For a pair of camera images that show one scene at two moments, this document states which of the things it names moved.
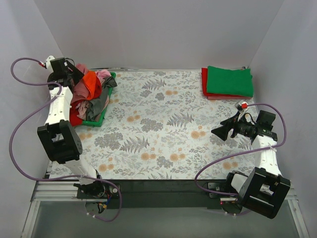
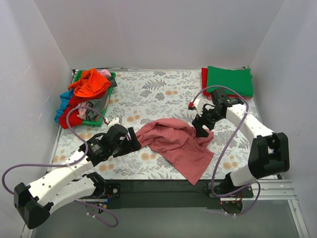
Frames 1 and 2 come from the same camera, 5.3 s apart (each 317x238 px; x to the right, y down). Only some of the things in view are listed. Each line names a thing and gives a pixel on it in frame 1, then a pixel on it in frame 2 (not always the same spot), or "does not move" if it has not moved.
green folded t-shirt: [237, 82] does not move
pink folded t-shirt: [228, 97] does not move
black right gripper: [233, 128] → [202, 122]
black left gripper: [75, 75] → [131, 139]
